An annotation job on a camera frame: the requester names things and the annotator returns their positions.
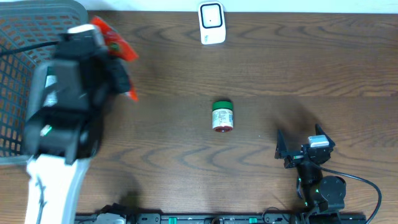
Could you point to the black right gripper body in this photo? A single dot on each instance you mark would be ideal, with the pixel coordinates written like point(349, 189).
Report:
point(295, 160)

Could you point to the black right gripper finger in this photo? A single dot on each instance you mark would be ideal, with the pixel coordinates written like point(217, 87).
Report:
point(281, 151)
point(320, 132)

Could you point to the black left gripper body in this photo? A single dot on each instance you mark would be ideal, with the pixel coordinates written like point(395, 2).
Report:
point(111, 81)

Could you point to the red snack packet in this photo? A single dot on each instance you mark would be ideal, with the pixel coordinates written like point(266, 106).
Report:
point(120, 51)

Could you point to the green lid jar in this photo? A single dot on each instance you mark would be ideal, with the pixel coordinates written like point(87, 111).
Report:
point(222, 116)

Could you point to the green 3M package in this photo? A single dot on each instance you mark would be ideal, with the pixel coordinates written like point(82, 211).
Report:
point(50, 88)

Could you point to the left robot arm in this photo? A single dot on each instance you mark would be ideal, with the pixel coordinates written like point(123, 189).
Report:
point(69, 98)

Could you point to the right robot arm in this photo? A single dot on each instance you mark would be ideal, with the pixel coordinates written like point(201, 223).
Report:
point(323, 195)

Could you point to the white barcode scanner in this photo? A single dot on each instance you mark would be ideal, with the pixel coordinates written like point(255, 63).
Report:
point(212, 23)

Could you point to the grey plastic mesh basket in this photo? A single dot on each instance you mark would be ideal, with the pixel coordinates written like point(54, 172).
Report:
point(26, 29)

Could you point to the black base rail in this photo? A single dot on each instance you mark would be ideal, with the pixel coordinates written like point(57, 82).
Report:
point(116, 213)

